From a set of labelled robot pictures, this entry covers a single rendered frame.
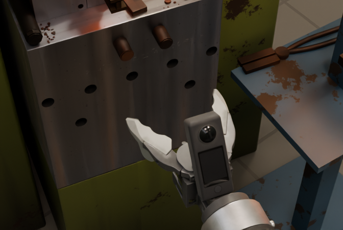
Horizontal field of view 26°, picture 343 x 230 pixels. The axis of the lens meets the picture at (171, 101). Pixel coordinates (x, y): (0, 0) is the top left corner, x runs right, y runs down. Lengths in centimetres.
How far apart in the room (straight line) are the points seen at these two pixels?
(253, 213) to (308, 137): 57
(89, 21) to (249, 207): 53
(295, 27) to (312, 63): 101
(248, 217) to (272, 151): 134
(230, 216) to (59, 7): 56
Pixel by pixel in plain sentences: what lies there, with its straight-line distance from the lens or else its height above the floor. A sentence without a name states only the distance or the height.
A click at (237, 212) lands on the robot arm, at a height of 103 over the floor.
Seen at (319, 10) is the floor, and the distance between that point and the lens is 274.
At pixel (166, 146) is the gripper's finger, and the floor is 101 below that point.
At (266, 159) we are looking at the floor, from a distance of 228.
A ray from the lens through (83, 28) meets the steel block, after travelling 134.
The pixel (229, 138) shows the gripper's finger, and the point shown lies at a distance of 106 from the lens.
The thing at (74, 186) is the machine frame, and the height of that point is 46.
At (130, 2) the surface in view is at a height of 93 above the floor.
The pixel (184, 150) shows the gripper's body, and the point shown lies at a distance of 104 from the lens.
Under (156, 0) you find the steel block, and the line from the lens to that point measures 139.
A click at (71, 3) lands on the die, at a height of 94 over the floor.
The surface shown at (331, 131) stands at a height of 65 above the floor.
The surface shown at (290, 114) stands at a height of 65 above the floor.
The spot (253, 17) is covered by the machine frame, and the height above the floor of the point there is 60.
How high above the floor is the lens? 186
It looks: 51 degrees down
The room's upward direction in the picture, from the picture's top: straight up
